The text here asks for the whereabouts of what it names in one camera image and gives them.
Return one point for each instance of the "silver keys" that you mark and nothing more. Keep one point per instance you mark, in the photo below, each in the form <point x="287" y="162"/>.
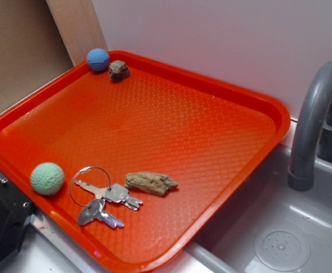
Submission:
<point x="114" y="193"/>

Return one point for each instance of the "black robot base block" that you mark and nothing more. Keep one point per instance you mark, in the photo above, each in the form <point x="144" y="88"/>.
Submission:
<point x="16" y="210"/>

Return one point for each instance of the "brown driftwood piece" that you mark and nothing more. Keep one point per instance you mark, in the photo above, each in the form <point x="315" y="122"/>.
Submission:
<point x="153" y="183"/>

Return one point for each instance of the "small brown rock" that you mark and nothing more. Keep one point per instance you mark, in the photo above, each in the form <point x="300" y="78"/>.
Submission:
<point x="118" y="70"/>

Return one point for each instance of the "blue foam ball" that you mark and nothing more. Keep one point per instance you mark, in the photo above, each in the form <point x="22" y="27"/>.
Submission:
<point x="98" y="59"/>

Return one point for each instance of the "green foam ball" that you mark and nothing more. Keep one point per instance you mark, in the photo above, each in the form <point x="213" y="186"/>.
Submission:
<point x="47" y="179"/>

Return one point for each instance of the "grey plastic sink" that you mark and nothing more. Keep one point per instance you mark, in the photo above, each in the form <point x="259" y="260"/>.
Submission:
<point x="265" y="201"/>

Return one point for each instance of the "wooden board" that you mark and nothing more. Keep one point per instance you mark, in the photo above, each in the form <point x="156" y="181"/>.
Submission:
<point x="78" y="26"/>

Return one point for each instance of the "grey plastic faucet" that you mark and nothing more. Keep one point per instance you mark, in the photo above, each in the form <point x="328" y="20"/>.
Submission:
<point x="313" y="135"/>

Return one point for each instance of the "sink drain cover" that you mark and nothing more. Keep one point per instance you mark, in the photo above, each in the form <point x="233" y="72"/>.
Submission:
<point x="282" y="250"/>

